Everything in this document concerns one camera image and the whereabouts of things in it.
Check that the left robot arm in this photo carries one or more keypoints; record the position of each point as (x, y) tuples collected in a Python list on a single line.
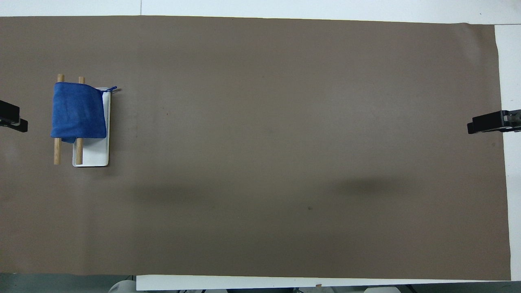
[(123, 287)]

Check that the blue towel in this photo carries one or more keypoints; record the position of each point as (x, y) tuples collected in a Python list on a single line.
[(77, 110)]

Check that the black stand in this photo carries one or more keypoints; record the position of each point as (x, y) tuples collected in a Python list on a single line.
[(10, 116), (488, 121)]

